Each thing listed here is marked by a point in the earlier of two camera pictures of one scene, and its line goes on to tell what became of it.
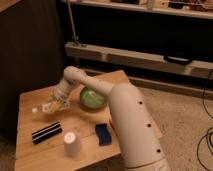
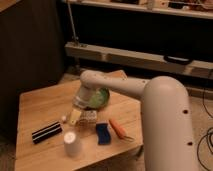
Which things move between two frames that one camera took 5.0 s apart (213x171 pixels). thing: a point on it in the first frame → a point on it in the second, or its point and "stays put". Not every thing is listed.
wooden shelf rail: (200, 68) stays put
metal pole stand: (76, 42) stays put
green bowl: (91, 99) stays put
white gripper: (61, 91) → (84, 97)
